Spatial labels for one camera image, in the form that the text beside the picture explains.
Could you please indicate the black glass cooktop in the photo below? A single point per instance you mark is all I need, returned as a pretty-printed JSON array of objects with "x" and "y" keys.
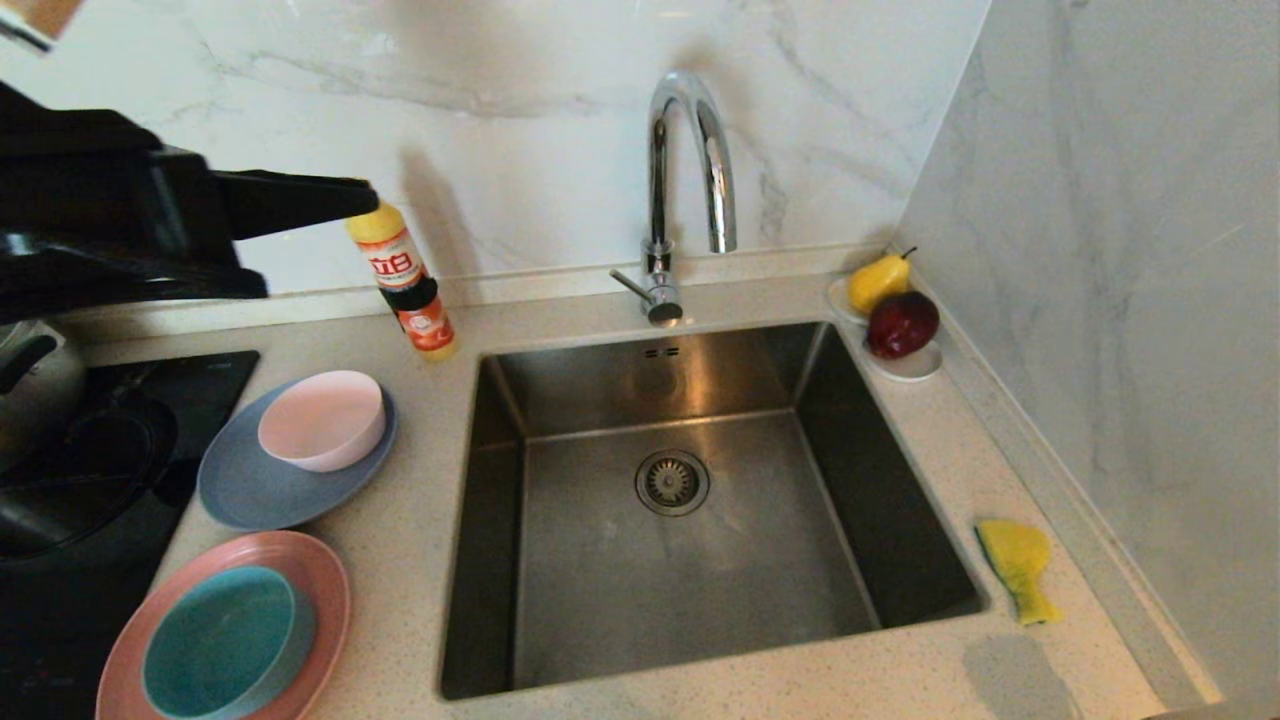
[{"x": 205, "y": 385}]

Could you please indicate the round metal drain strainer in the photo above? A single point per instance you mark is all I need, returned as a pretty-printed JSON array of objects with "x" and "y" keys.
[{"x": 672, "y": 482}]

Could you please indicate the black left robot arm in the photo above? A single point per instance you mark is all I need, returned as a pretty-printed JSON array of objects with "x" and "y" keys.
[{"x": 70, "y": 180}]

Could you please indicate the black frying pan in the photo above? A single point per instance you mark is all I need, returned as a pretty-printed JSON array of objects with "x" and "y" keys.
[{"x": 90, "y": 480}]

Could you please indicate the stainless steel pot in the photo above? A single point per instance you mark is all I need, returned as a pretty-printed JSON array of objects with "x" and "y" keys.
[{"x": 40, "y": 400}]

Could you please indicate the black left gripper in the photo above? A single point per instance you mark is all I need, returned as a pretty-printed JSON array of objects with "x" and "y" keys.
[{"x": 195, "y": 210}]

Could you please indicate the pink plate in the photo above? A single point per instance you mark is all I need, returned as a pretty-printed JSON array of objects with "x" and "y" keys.
[{"x": 320, "y": 590}]

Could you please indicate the yellow green sponge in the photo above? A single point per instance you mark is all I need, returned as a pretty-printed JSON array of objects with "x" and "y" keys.
[{"x": 1015, "y": 555}]

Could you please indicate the chrome gooseneck faucet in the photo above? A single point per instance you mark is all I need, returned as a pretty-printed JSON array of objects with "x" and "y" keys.
[{"x": 657, "y": 180}]

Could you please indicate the blue grey plate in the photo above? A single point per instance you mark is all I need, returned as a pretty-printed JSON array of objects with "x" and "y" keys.
[{"x": 240, "y": 490}]

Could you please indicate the dark red apple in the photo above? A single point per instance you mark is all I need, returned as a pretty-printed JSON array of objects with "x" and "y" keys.
[{"x": 902, "y": 324}]

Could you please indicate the teal bowl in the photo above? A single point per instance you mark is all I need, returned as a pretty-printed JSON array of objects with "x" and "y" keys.
[{"x": 222, "y": 645}]

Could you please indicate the pale pink bowl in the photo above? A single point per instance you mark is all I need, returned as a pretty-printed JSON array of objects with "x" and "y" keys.
[{"x": 320, "y": 420}]

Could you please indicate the small white fruit dish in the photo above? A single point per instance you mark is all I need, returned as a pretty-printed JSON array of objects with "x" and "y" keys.
[{"x": 914, "y": 367}]

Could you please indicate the yellow pear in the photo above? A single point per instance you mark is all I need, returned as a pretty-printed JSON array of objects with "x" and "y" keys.
[{"x": 877, "y": 282}]

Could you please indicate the orange dish soap bottle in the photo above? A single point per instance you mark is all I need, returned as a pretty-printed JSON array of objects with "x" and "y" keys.
[{"x": 410, "y": 290}]

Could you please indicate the stainless steel sink basin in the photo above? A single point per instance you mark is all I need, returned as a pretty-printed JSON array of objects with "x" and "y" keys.
[{"x": 700, "y": 590}]

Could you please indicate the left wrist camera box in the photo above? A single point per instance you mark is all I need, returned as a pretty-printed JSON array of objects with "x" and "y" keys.
[{"x": 35, "y": 18}]

